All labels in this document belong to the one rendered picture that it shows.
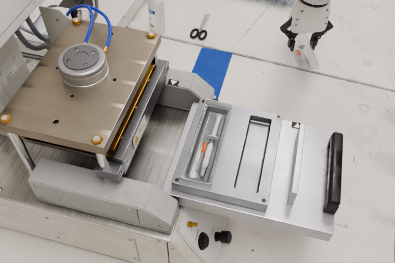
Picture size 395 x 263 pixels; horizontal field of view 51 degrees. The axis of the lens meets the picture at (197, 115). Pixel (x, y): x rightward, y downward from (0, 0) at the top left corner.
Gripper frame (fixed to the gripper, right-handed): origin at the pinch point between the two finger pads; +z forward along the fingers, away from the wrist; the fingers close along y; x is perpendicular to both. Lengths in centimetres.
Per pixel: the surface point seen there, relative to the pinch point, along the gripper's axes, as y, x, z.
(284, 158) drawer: 20, 49, -15
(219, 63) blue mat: 23.8, -1.4, 7.1
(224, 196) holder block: 32, 56, -17
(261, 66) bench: 11.2, 0.9, 7.2
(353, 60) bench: -17.5, 0.8, 7.3
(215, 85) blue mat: 26.3, 7.8, 7.1
